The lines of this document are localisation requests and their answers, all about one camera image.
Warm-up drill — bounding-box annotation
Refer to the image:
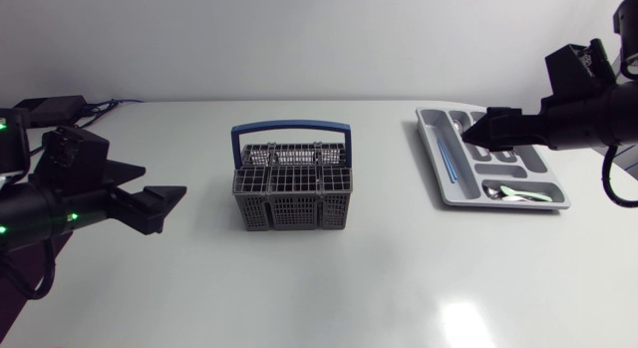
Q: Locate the grey cutlery tray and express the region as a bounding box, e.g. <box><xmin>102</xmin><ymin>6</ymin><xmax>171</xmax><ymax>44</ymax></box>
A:
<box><xmin>414</xmin><ymin>106</ymin><xmax>572</xmax><ymax>210</ymax></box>

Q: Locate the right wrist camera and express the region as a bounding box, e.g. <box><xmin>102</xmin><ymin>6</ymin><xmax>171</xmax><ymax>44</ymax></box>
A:
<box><xmin>543</xmin><ymin>37</ymin><xmax>619</xmax><ymax>104</ymax></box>

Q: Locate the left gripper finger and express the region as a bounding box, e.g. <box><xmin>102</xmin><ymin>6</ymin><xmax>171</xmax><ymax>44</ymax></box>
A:
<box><xmin>109</xmin><ymin>184</ymin><xmax>188</xmax><ymax>236</ymax></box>
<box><xmin>105</xmin><ymin>160</ymin><xmax>148</xmax><ymax>188</ymax></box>

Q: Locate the small steel spoon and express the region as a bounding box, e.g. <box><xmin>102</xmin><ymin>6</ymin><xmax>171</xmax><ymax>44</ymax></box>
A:
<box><xmin>482</xmin><ymin>183</ymin><xmax>527</xmax><ymax>202</ymax></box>

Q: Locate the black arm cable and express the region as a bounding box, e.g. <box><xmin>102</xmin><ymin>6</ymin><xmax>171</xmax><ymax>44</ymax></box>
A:
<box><xmin>0</xmin><ymin>237</ymin><xmax>57</xmax><ymax>301</ymax></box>
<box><xmin>600</xmin><ymin>145</ymin><xmax>638</xmax><ymax>209</ymax></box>

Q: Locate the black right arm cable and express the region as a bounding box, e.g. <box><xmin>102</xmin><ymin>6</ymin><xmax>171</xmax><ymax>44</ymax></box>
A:
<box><xmin>600</xmin><ymin>145</ymin><xmax>638</xmax><ymax>209</ymax></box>

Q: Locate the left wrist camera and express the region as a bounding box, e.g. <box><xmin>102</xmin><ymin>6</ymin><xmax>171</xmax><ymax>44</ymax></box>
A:
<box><xmin>30</xmin><ymin>126</ymin><xmax>111</xmax><ymax>193</ymax></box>

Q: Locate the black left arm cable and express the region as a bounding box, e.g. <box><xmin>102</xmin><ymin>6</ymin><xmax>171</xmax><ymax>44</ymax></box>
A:
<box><xmin>0</xmin><ymin>237</ymin><xmax>57</xmax><ymax>301</ymax></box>

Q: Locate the blue chopstick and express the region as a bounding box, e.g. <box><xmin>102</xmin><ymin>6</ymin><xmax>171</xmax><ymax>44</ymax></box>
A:
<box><xmin>436</xmin><ymin>138</ymin><xmax>456</xmax><ymax>184</ymax></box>
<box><xmin>438</xmin><ymin>139</ymin><xmax>460</xmax><ymax>182</ymax></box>

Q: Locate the pale plastic spoon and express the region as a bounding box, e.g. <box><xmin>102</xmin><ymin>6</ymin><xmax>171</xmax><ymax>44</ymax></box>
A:
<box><xmin>498</xmin><ymin>184</ymin><xmax>554</xmax><ymax>203</ymax></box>

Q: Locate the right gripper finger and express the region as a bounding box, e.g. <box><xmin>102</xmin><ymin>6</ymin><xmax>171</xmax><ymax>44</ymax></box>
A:
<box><xmin>478</xmin><ymin>106</ymin><xmax>523</xmax><ymax>126</ymax></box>
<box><xmin>461</xmin><ymin>114</ymin><xmax>550</xmax><ymax>154</ymax></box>

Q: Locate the blue cable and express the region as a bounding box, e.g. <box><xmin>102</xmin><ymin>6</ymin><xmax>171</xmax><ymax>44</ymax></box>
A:
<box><xmin>88</xmin><ymin>98</ymin><xmax>145</xmax><ymax>128</ymax></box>

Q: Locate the black power brick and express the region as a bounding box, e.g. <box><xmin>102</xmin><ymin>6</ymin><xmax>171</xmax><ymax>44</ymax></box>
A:
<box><xmin>13</xmin><ymin>94</ymin><xmax>89</xmax><ymax>129</ymax></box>

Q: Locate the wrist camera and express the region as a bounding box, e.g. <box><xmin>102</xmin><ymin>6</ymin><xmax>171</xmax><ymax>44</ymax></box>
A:
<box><xmin>30</xmin><ymin>126</ymin><xmax>111</xmax><ymax>193</ymax></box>
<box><xmin>543</xmin><ymin>37</ymin><xmax>619</xmax><ymax>104</ymax></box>

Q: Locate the black power cable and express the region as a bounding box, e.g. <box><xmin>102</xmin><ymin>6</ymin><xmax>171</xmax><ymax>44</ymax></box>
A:
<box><xmin>74</xmin><ymin>99</ymin><xmax>122</xmax><ymax>126</ymax></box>

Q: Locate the grey cutlery basket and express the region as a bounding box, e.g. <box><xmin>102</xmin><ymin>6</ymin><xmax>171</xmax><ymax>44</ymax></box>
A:
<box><xmin>230</xmin><ymin>119</ymin><xmax>354</xmax><ymax>232</ymax></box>

